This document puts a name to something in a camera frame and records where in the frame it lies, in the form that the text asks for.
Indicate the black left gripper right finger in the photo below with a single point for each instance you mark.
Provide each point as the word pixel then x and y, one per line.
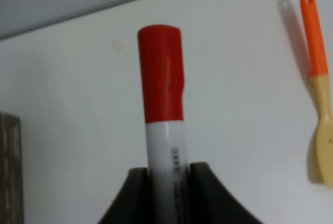
pixel 210 201

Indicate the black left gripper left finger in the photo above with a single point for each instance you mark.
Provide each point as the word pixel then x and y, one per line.
pixel 133 203

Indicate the white marker with red cap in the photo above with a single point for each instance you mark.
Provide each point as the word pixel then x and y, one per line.
pixel 162 73

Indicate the brown black cardboard box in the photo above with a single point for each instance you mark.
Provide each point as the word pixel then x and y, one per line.
pixel 12 207

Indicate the orange handled wooden spatula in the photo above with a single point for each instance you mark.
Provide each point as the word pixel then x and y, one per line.
pixel 320 81

